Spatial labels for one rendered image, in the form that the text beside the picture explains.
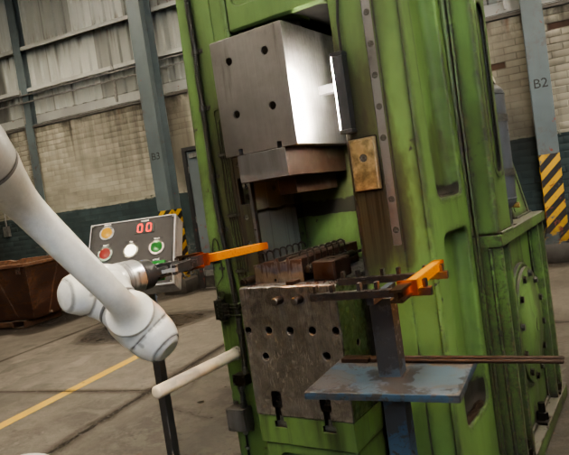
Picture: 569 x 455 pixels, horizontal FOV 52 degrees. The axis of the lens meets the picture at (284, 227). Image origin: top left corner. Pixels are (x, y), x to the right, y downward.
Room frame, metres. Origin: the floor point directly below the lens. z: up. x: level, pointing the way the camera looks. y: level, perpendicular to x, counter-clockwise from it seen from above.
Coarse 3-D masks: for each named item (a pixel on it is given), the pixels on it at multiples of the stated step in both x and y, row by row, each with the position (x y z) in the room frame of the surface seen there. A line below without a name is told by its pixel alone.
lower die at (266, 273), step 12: (312, 252) 2.09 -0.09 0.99; (324, 252) 2.07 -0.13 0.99; (336, 252) 2.14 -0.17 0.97; (264, 264) 2.02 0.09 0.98; (276, 264) 1.99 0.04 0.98; (288, 264) 1.96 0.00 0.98; (300, 264) 1.94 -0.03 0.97; (264, 276) 2.02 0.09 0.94; (276, 276) 1.99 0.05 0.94; (288, 276) 1.97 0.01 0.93; (300, 276) 1.94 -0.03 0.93; (312, 276) 1.98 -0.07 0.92
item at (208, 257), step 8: (232, 248) 1.79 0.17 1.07; (240, 248) 1.77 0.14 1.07; (248, 248) 1.81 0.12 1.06; (256, 248) 1.84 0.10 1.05; (264, 248) 1.88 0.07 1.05; (176, 256) 1.58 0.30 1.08; (184, 256) 1.57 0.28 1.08; (208, 256) 1.63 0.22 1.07; (216, 256) 1.68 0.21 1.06; (224, 256) 1.71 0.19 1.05; (232, 256) 1.74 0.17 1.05; (208, 264) 1.63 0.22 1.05
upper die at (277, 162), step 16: (240, 160) 2.04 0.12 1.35; (256, 160) 2.00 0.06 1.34; (272, 160) 1.96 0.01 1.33; (288, 160) 1.94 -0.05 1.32; (304, 160) 2.03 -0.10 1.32; (320, 160) 2.12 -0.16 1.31; (336, 160) 2.22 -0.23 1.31; (240, 176) 2.04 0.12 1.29; (256, 176) 2.01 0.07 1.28; (272, 176) 1.97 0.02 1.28; (288, 176) 2.03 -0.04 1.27
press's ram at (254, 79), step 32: (256, 32) 1.96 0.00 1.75; (288, 32) 1.94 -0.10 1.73; (320, 32) 2.13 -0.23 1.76; (224, 64) 2.04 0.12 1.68; (256, 64) 1.97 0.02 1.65; (288, 64) 1.92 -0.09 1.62; (320, 64) 2.10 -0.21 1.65; (224, 96) 2.05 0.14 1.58; (256, 96) 1.98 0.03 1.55; (288, 96) 1.91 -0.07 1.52; (320, 96) 2.07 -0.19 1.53; (224, 128) 2.06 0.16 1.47; (256, 128) 1.99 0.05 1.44; (288, 128) 1.92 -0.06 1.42; (320, 128) 2.04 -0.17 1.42
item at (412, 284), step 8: (432, 264) 1.59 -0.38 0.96; (424, 272) 1.47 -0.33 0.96; (432, 272) 1.52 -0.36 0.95; (408, 280) 1.35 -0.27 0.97; (416, 280) 1.35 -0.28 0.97; (392, 288) 1.29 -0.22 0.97; (400, 288) 1.28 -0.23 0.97; (408, 288) 1.34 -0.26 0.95; (416, 288) 1.34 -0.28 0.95; (400, 296) 1.28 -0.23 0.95; (408, 296) 1.30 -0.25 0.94
